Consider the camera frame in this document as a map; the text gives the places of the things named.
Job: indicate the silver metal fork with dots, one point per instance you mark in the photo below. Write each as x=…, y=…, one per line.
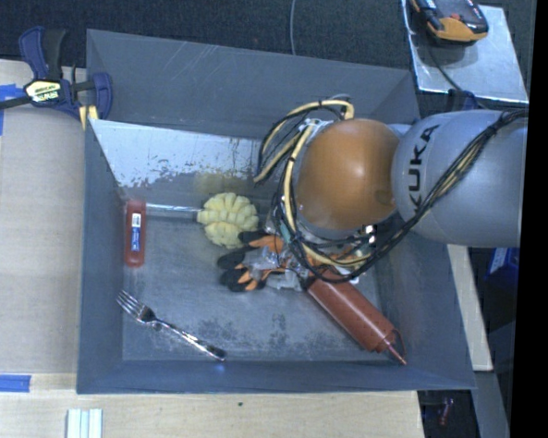
x=165, y=325

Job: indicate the black and orange glove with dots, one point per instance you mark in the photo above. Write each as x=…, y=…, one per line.
x=239, y=257

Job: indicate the red-brown squeeze bottle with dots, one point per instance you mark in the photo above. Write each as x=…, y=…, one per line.
x=354, y=313

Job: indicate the grey metal bin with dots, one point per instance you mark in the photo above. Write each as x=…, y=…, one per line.
x=249, y=323

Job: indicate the red-brown flat block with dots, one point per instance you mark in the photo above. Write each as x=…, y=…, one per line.
x=135, y=233

